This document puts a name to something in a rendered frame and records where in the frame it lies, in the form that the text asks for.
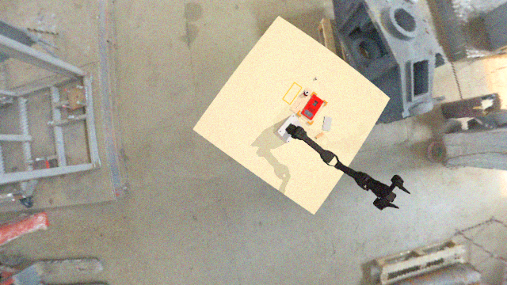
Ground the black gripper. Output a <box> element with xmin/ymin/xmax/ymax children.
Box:
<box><xmin>373</xmin><ymin>175</ymin><xmax>410</xmax><ymax>210</ymax></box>

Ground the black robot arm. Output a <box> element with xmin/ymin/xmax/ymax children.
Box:
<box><xmin>285</xmin><ymin>123</ymin><xmax>396</xmax><ymax>202</ymax></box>

